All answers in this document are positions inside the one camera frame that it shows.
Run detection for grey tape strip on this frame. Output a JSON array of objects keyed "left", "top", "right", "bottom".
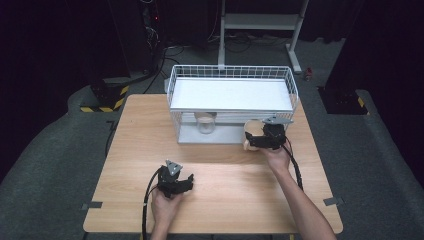
[
  {"left": 81, "top": 201, "right": 104, "bottom": 211},
  {"left": 322, "top": 196, "right": 345, "bottom": 207}
]

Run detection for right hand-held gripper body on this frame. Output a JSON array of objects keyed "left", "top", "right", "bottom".
[{"left": 262, "top": 115, "right": 295, "bottom": 150}]

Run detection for white metal stand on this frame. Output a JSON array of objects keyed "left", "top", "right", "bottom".
[{"left": 217, "top": 0, "right": 310, "bottom": 75}]

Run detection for hand-held gripper cable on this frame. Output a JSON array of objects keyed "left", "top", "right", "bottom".
[
  {"left": 141, "top": 167, "right": 163, "bottom": 240},
  {"left": 282, "top": 137, "right": 305, "bottom": 192}
]

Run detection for dark equipment tower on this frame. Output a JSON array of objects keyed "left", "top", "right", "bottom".
[{"left": 108, "top": 0, "right": 165, "bottom": 74}]

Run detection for left hand-held gripper cable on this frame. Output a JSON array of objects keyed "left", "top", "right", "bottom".
[{"left": 141, "top": 167, "right": 163, "bottom": 240}]

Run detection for black floor cables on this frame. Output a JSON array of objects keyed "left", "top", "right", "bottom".
[{"left": 143, "top": 41, "right": 188, "bottom": 95}]

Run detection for right hand-held gripper cable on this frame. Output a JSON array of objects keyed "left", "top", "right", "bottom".
[{"left": 282, "top": 137, "right": 305, "bottom": 192}]

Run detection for small beige object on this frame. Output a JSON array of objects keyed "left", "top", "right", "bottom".
[{"left": 242, "top": 119, "right": 268, "bottom": 153}]

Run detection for white wire rack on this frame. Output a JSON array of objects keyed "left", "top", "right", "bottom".
[{"left": 165, "top": 64, "right": 300, "bottom": 145}]

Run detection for glass jar with wooden lid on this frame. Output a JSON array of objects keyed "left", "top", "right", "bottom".
[{"left": 194, "top": 112, "right": 218, "bottom": 135}]

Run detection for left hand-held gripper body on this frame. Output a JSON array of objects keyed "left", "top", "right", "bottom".
[{"left": 156, "top": 159, "right": 188, "bottom": 200}]

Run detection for person's right hand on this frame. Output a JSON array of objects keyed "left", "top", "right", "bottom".
[{"left": 261, "top": 146, "right": 292, "bottom": 176}]

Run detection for person's left hand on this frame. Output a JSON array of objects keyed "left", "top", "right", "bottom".
[{"left": 150, "top": 189, "right": 184, "bottom": 225}]

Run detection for black base with yellow stripes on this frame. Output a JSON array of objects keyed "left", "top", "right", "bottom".
[
  {"left": 79, "top": 77, "right": 131, "bottom": 114},
  {"left": 317, "top": 85, "right": 370, "bottom": 116}
]

